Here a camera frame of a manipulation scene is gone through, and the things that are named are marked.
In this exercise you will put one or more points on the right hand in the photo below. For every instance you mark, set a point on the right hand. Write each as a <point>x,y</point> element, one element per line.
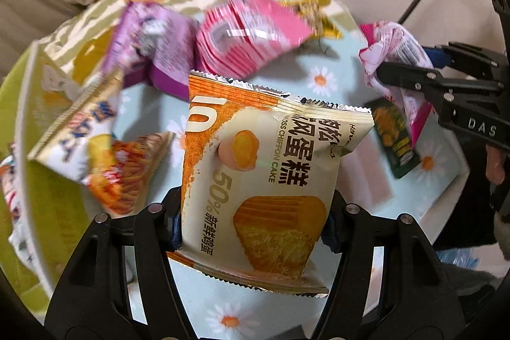
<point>495,171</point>

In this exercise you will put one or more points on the orange chiffon cake packet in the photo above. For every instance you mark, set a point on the orange chiffon cake packet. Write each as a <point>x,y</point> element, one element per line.
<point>259,175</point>

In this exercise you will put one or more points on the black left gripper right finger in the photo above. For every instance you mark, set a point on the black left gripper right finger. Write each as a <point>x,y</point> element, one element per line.
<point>389,283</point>

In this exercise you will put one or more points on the pink white snack packet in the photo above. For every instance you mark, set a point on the pink white snack packet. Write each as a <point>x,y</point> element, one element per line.
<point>390,41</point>

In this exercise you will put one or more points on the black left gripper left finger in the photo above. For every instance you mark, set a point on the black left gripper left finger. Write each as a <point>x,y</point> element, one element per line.
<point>118,282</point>

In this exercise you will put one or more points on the pink striped snack packet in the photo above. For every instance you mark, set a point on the pink striped snack packet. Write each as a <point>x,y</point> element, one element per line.
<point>236,38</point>

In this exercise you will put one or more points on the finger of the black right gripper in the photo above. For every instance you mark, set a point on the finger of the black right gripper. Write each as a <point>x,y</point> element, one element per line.
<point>477,62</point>
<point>423,79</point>

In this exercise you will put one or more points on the dark green cracker packet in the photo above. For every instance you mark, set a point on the dark green cracker packet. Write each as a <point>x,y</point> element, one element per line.
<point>396,141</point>

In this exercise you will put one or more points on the noodle snack packet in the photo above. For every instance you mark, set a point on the noodle snack packet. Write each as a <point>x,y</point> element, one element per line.
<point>119,168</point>

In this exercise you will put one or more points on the green cardboard snack box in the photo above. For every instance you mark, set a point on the green cardboard snack box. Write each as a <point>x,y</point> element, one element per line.
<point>47,120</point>

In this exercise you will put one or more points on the purple snack packet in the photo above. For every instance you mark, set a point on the purple snack packet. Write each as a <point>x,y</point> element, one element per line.
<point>153,44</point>

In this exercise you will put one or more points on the blue daisy tablecloth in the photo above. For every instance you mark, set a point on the blue daisy tablecloth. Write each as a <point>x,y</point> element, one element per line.
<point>257,207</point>

